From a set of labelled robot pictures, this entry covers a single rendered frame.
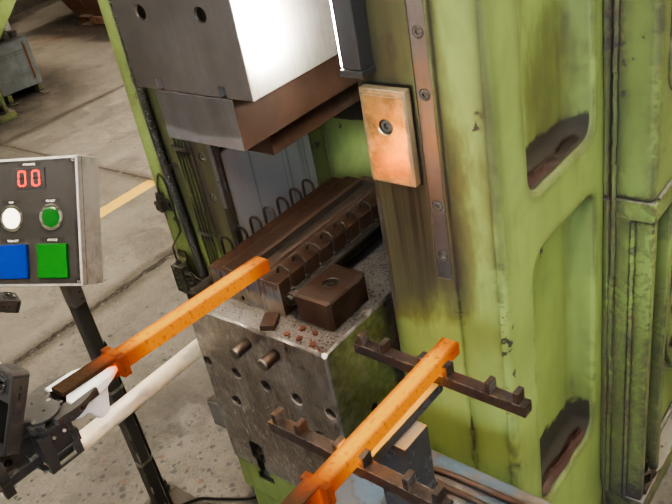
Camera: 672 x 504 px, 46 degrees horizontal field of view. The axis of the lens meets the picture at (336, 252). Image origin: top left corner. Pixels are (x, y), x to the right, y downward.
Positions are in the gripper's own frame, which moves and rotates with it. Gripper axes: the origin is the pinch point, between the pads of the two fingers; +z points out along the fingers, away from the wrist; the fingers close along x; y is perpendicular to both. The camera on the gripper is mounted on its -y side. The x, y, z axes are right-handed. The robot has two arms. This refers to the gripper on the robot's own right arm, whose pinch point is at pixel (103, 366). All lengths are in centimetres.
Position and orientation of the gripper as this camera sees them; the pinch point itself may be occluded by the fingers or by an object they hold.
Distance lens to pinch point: 118.0
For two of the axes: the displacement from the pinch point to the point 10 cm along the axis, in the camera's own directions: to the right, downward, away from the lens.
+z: 6.1, -4.8, 6.3
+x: 7.7, 2.0, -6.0
